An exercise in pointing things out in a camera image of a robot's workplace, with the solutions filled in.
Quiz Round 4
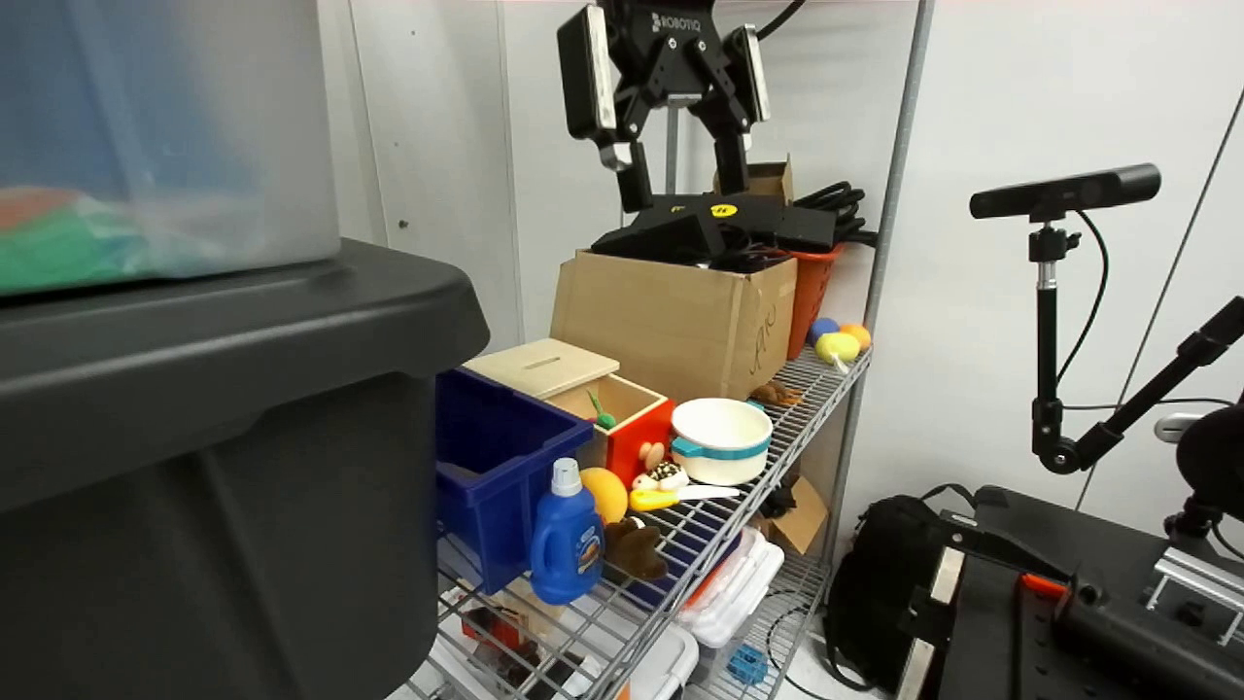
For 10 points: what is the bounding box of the aluminium rail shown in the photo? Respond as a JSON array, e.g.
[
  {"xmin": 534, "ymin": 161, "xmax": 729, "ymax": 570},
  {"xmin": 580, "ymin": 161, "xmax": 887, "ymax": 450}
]
[{"xmin": 1141, "ymin": 539, "xmax": 1244, "ymax": 615}]

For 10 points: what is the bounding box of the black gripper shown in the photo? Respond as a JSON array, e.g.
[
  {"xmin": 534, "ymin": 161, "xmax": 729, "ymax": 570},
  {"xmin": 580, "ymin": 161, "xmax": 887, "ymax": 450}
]
[{"xmin": 557, "ymin": 0, "xmax": 780, "ymax": 219}]

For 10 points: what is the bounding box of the white plastic container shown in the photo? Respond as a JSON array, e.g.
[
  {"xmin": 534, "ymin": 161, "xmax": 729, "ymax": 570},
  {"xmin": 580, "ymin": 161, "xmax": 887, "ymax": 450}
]
[
  {"xmin": 677, "ymin": 526, "xmax": 788, "ymax": 655},
  {"xmin": 620, "ymin": 624, "xmax": 704, "ymax": 700}
]

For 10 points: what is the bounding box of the small cardboard box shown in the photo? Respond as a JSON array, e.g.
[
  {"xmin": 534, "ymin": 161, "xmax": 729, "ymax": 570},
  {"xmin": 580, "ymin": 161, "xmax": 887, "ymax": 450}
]
[{"xmin": 743, "ymin": 156, "xmax": 799, "ymax": 205}]

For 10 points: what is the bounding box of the blue tape roll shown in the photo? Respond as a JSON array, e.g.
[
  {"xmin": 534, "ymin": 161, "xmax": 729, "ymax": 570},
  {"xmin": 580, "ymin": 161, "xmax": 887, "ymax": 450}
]
[{"xmin": 722, "ymin": 642, "xmax": 776, "ymax": 687}]

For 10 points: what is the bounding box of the large cardboard box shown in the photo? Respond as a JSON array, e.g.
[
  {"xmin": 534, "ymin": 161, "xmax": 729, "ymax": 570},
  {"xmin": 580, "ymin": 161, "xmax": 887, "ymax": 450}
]
[{"xmin": 547, "ymin": 250, "xmax": 801, "ymax": 403}]

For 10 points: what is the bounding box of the black round object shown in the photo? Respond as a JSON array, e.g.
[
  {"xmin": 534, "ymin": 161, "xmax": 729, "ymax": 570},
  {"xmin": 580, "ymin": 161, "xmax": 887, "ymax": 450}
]
[{"xmin": 1169, "ymin": 397, "xmax": 1244, "ymax": 546}]

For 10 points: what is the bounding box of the orange bucket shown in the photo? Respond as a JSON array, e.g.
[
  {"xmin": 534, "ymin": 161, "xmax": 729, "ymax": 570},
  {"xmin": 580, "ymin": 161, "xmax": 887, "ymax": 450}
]
[{"xmin": 787, "ymin": 244, "xmax": 845, "ymax": 364}]

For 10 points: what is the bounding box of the black bar camera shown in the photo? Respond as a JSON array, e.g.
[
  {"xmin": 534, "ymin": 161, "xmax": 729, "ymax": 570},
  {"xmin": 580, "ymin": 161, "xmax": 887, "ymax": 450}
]
[{"xmin": 963, "ymin": 161, "xmax": 1167, "ymax": 223}]

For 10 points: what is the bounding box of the black backpack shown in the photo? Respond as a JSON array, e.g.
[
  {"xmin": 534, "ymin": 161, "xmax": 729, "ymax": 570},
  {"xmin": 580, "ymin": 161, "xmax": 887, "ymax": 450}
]
[{"xmin": 819, "ymin": 490, "xmax": 995, "ymax": 700}]

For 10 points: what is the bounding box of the yellow plastic toy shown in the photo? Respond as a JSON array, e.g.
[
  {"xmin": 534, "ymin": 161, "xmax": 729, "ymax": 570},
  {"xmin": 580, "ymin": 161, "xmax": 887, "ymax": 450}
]
[{"xmin": 625, "ymin": 468, "xmax": 692, "ymax": 516}]

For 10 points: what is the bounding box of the blue plastic bin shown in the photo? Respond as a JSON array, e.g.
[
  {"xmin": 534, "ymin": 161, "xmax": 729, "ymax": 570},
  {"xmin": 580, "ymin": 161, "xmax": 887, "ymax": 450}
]
[{"xmin": 432, "ymin": 364, "xmax": 599, "ymax": 599}]

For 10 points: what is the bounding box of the dark grey storage tote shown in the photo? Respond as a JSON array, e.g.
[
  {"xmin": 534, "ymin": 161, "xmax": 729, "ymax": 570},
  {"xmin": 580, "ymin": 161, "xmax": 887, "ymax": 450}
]
[{"xmin": 0, "ymin": 233, "xmax": 495, "ymax": 700}]

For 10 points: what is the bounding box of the black camera stand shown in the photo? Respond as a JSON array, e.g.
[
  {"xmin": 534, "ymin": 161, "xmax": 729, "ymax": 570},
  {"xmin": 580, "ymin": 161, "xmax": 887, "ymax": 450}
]
[{"xmin": 1028, "ymin": 215, "xmax": 1244, "ymax": 478}]

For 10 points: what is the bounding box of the black cart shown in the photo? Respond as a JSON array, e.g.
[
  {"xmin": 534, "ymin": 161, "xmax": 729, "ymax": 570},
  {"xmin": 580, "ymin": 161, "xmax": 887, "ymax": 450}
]
[{"xmin": 929, "ymin": 481, "xmax": 1244, "ymax": 700}]

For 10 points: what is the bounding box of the cardboard flap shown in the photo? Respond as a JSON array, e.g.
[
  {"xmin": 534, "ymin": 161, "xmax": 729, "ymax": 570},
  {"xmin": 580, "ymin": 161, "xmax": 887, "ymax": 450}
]
[{"xmin": 758, "ymin": 469, "xmax": 833, "ymax": 559}]

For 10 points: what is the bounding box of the red handled tool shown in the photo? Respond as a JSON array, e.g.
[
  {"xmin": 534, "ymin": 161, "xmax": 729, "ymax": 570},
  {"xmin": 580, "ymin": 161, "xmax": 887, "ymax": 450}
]
[{"xmin": 1010, "ymin": 568, "xmax": 1106, "ymax": 611}]

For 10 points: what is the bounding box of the white pot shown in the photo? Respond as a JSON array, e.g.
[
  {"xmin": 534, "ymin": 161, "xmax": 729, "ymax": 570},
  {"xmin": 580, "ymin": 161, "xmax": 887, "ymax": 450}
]
[{"xmin": 669, "ymin": 394, "xmax": 776, "ymax": 490}]

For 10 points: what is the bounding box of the wooden box with red drawer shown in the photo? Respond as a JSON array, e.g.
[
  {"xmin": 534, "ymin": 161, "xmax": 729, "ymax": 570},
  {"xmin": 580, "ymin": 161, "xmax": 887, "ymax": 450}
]
[{"xmin": 459, "ymin": 336, "xmax": 679, "ymax": 495}]

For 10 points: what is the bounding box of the metal rack pole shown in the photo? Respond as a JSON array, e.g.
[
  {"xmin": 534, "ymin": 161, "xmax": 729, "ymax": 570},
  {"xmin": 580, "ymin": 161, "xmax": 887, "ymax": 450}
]
[
  {"xmin": 660, "ymin": 106, "xmax": 692, "ymax": 197},
  {"xmin": 824, "ymin": 0, "xmax": 942, "ymax": 548}
]

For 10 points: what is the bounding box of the blue detergent bottle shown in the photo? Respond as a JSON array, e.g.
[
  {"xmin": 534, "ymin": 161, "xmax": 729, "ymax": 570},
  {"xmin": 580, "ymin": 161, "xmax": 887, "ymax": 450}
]
[{"xmin": 525, "ymin": 454, "xmax": 607, "ymax": 611}]

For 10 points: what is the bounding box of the packet with coloured items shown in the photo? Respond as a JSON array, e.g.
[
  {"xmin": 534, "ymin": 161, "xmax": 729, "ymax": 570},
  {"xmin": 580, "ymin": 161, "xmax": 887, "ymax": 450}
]
[{"xmin": 462, "ymin": 603, "xmax": 538, "ymax": 656}]

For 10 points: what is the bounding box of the brown plush toy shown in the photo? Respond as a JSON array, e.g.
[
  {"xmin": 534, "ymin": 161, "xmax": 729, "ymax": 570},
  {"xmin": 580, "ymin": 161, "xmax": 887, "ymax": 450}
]
[{"xmin": 748, "ymin": 379, "xmax": 805, "ymax": 420}]

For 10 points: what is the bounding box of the clear storage bin dark lid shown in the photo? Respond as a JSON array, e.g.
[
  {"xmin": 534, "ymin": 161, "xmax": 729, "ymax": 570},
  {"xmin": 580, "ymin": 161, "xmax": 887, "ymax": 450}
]
[{"xmin": 0, "ymin": 0, "xmax": 346, "ymax": 303}]

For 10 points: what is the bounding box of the yellow round toy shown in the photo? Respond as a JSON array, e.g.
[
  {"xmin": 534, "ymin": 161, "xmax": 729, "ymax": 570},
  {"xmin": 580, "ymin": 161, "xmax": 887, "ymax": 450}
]
[{"xmin": 814, "ymin": 328, "xmax": 867, "ymax": 379}]

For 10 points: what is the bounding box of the small dark brown toy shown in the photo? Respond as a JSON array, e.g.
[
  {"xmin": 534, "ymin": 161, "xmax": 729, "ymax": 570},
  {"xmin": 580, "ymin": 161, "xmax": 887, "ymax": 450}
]
[{"xmin": 602, "ymin": 516, "xmax": 669, "ymax": 586}]

